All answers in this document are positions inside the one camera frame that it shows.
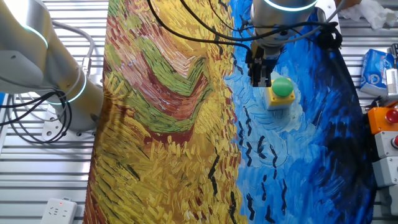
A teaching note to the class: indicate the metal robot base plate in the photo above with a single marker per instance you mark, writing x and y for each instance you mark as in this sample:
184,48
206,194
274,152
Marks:
49,132

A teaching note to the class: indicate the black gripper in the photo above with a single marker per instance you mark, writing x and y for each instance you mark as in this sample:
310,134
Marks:
264,53

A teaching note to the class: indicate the white crumpled tissue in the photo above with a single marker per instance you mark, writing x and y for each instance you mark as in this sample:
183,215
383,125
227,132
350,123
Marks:
370,12

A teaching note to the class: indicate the silver depth camera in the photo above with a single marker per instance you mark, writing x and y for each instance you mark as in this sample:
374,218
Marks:
392,82

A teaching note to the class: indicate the brown object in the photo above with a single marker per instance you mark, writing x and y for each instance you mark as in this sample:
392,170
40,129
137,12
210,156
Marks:
346,3

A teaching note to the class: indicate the painted wheatfield print cloth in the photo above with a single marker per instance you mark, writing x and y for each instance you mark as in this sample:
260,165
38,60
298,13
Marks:
171,140

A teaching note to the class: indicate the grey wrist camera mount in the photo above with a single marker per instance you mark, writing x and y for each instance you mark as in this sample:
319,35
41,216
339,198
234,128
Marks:
331,12

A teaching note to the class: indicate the blue tissue pack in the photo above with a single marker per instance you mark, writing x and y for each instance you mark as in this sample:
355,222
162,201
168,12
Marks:
373,71

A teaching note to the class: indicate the grey box red mushroom button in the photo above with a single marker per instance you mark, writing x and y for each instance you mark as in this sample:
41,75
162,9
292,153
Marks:
385,144

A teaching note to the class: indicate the orange box red button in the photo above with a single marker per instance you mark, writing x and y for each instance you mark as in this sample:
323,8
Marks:
379,119

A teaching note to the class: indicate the grey box green button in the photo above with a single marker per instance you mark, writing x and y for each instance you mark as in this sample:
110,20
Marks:
385,171

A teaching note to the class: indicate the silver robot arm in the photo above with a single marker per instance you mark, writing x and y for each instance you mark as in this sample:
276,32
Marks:
31,46

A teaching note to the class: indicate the white power strip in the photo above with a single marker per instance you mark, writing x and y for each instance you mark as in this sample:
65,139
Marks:
59,211

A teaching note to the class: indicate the green button yellow box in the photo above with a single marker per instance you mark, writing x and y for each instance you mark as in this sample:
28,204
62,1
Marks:
281,90

